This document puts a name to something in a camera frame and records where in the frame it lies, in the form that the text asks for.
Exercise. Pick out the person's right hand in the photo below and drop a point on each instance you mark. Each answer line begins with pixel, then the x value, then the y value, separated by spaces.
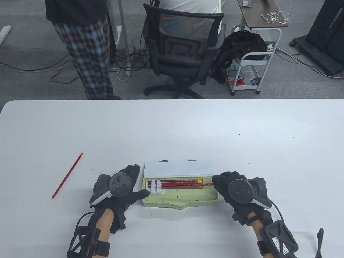
pixel 221 185

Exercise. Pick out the person's left hand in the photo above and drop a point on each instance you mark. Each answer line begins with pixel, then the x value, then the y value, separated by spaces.
pixel 126 201

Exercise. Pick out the red pencil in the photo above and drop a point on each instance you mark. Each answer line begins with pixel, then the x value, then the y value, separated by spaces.
pixel 182 180
pixel 174 186
pixel 67 176
pixel 188 184

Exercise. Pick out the green panda pencil case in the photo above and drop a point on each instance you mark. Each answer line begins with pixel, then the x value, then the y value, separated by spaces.
pixel 188 199

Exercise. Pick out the person's left forearm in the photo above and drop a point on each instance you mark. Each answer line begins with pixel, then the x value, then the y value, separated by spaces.
pixel 104 223

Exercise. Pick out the person's right forearm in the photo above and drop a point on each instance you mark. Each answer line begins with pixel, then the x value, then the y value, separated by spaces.
pixel 256 228

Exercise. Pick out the black white hand controller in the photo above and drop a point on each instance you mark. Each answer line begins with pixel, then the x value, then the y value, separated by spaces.
pixel 240 189
pixel 119 185

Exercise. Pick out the small red container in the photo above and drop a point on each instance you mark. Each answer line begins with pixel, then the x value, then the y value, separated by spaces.
pixel 240 82

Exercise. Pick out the white rolling cart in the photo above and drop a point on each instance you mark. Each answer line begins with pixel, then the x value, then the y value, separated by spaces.
pixel 255 62

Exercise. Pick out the black mesh office chair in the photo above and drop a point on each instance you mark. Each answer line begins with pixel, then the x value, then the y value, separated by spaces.
pixel 182 59

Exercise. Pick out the black bag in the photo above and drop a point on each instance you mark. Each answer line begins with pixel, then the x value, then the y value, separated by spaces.
pixel 247 43

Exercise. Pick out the white power adapter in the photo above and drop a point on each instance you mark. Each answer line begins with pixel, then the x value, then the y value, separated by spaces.
pixel 269 47

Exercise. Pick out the black computer tower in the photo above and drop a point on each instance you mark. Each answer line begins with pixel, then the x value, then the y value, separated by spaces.
pixel 113 40

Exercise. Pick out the brown wooden side table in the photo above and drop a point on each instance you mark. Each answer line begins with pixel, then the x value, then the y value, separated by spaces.
pixel 258 20

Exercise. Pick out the grey metal desk leg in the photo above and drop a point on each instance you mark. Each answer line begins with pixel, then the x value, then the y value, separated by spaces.
pixel 122 21

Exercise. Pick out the small grey device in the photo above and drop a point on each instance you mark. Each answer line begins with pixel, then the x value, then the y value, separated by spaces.
pixel 247 3

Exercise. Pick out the black wheeled stand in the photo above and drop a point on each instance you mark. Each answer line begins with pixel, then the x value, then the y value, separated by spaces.
pixel 325 27

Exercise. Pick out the white table foot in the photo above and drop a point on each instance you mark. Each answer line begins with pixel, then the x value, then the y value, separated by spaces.
pixel 4 32

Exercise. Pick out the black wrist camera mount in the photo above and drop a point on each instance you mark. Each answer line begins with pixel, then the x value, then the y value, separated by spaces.
pixel 279 239
pixel 83 242

